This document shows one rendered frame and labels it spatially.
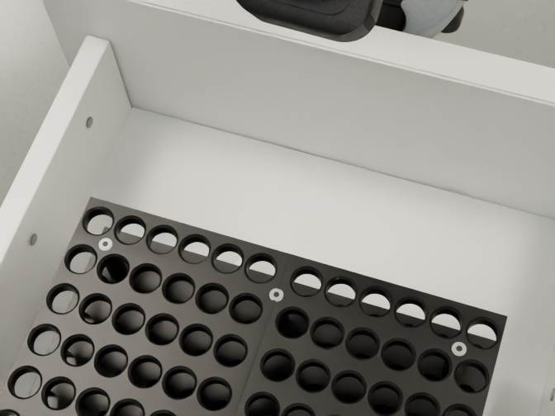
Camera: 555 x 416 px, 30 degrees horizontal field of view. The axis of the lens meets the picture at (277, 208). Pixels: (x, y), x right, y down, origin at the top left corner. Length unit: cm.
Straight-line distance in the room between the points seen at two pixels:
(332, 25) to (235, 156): 20
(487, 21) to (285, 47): 118
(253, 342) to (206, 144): 14
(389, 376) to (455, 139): 12
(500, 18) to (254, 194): 115
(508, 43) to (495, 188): 111
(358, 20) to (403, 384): 15
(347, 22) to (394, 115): 15
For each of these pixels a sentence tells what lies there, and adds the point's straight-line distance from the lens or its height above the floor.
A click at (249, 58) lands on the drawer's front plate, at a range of 46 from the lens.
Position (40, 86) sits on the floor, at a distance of 159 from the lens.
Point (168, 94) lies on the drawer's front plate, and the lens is 51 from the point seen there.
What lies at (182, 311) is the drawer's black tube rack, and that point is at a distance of 41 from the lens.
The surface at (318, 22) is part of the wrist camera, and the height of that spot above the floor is 103.
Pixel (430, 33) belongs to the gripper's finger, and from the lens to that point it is 45.
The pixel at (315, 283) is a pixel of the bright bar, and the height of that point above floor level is 85.
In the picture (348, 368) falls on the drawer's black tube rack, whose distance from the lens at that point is 40.
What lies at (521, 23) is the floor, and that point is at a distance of 162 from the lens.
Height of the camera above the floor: 128
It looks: 63 degrees down
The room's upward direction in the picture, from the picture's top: 6 degrees counter-clockwise
